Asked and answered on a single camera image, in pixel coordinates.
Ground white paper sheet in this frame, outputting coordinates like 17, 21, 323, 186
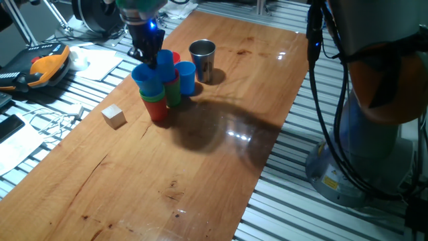
0, 112, 44, 177
72, 48, 124, 82

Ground stainless steel cup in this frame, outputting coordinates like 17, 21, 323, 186
189, 39, 217, 84

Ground small wooden cube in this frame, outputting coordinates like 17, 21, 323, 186
101, 103, 128, 131

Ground grey metal stand leg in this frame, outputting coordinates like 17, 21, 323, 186
2, 0, 39, 48
43, 0, 73, 33

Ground wooden work board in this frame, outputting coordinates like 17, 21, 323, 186
0, 9, 310, 241

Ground white charger cable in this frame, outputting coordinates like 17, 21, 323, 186
21, 103, 84, 141

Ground black round spool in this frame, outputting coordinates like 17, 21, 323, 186
71, 0, 124, 34

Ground aluminium frame beam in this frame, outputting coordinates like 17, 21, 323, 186
253, 0, 268, 16

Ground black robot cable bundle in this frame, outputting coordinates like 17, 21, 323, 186
306, 0, 428, 202

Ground white plastic adapter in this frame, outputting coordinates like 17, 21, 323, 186
68, 46, 90, 72

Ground white tissue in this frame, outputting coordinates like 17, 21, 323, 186
159, 0, 199, 20

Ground black smartphone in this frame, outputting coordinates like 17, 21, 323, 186
0, 114, 26, 144

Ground orange black teach pendant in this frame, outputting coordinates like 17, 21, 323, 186
0, 42, 72, 93

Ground blue plastic cup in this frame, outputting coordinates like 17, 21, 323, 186
174, 61, 197, 96
131, 63, 165, 98
156, 49, 177, 84

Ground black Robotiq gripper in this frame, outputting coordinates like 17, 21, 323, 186
127, 21, 166, 70

